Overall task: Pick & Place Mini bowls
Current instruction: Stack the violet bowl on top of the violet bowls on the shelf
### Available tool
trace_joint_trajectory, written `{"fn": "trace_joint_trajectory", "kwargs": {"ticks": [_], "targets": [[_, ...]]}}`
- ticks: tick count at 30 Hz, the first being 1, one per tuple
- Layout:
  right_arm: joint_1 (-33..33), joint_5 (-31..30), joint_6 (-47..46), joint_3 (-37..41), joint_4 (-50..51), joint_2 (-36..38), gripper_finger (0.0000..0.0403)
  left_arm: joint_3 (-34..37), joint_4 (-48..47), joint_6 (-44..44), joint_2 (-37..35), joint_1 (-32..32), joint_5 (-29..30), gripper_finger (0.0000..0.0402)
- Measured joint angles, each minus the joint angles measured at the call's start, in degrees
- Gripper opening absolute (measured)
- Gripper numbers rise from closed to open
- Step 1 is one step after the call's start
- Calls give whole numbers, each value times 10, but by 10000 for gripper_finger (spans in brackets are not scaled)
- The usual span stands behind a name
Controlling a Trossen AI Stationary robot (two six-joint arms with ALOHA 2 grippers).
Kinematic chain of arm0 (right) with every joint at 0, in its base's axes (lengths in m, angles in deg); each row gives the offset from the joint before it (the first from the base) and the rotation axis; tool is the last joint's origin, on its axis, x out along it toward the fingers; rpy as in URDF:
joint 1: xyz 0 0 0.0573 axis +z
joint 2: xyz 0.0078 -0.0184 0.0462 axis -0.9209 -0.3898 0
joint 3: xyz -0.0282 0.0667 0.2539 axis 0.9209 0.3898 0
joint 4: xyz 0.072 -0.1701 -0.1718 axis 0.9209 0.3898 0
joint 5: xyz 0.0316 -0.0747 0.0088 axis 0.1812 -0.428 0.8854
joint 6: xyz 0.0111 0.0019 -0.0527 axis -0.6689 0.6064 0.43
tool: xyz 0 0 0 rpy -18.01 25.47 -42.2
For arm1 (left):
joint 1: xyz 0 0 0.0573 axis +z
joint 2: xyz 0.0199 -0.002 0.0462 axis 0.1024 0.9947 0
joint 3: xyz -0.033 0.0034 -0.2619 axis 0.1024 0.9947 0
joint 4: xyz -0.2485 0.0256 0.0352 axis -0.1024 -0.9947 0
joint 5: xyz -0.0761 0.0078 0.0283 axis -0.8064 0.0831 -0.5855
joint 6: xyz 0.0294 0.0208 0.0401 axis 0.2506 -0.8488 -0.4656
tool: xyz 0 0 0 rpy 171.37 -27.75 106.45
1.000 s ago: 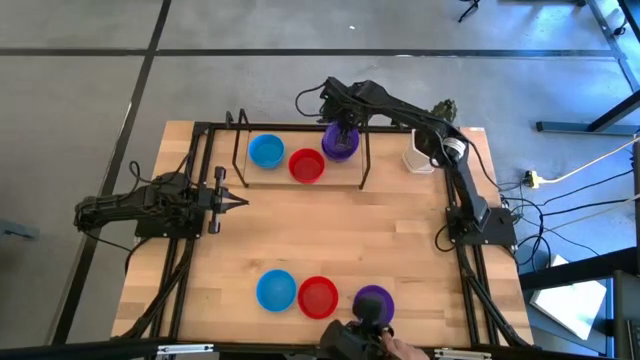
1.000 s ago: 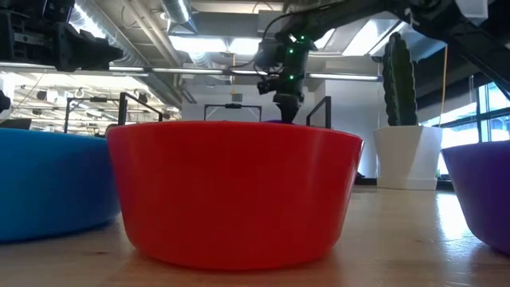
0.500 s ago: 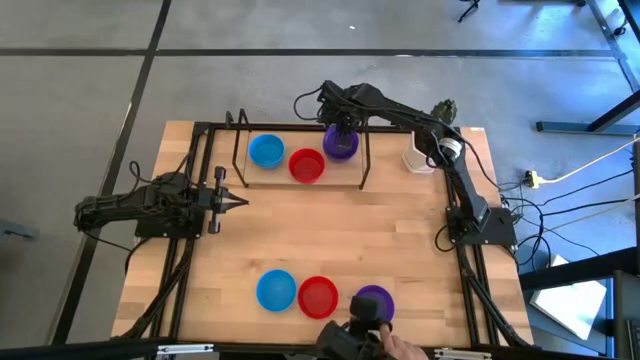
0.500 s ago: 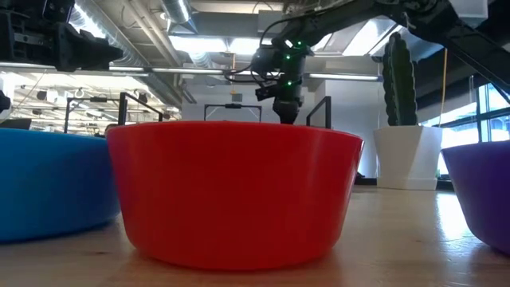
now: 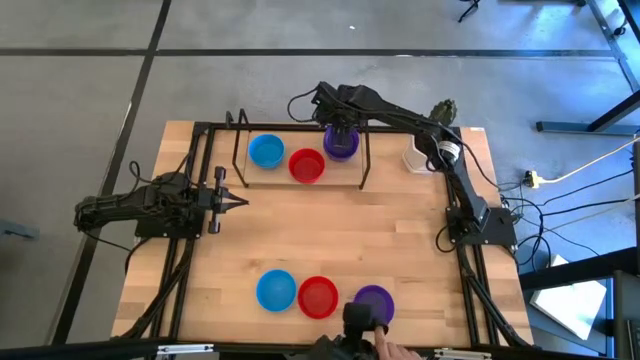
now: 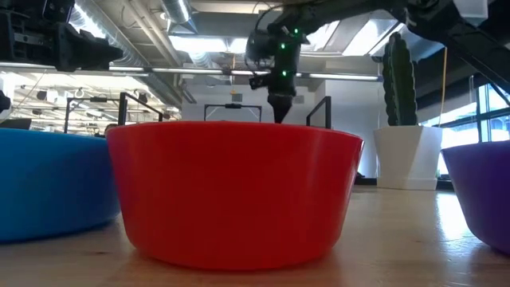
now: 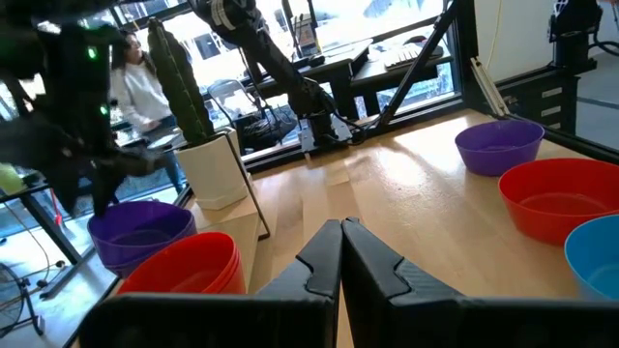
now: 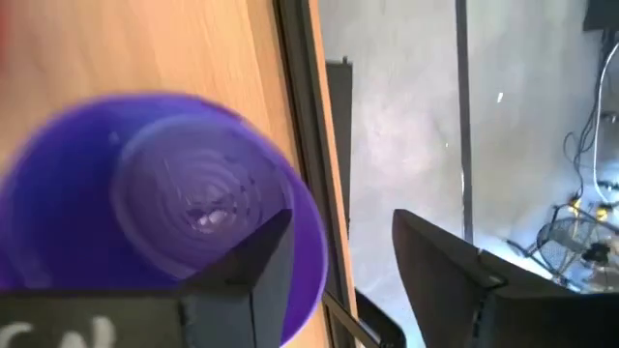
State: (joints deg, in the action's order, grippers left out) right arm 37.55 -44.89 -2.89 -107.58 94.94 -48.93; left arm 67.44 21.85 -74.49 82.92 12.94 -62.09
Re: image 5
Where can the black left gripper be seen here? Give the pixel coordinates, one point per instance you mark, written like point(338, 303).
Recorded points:
point(210, 200)

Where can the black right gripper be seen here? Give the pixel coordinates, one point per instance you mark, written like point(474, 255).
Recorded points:
point(336, 119)

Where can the purple plastic mini bowl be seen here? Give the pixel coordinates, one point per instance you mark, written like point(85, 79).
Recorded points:
point(330, 152)
point(382, 300)

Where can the red plastic mini bowl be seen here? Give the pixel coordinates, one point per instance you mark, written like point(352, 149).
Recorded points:
point(317, 297)
point(306, 165)

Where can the blue plastic mini bowl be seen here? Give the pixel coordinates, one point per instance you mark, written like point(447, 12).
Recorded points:
point(276, 290)
point(266, 151)

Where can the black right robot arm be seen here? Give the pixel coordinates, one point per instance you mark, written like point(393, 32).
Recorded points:
point(395, 116)

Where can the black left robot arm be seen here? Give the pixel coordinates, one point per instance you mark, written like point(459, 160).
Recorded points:
point(125, 207)

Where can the green cactus in white pot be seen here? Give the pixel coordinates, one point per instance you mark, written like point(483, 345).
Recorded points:
point(412, 160)

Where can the black clamp hook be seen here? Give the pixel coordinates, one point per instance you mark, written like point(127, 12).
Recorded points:
point(230, 120)

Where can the black stand foot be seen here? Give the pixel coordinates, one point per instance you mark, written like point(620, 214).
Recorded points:
point(472, 6)

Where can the person's hand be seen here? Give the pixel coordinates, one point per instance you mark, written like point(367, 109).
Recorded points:
point(397, 350)

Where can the white sheet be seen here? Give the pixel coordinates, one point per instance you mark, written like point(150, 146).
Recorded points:
point(570, 305)

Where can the black desk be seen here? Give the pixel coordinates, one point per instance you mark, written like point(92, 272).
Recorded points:
point(627, 320)

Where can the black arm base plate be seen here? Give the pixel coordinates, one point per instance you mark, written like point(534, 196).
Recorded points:
point(165, 231)
point(502, 227)

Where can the silver metal bracket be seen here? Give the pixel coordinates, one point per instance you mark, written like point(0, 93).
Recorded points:
point(185, 349)
point(462, 354)

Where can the black aluminium rig frame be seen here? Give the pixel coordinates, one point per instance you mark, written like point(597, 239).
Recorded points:
point(75, 354)

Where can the black table leg frame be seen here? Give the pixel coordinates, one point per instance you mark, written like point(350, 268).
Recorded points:
point(575, 128)

